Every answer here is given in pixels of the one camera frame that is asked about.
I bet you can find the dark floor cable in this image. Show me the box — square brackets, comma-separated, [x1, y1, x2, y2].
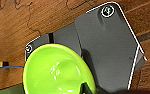
[0, 0, 102, 34]

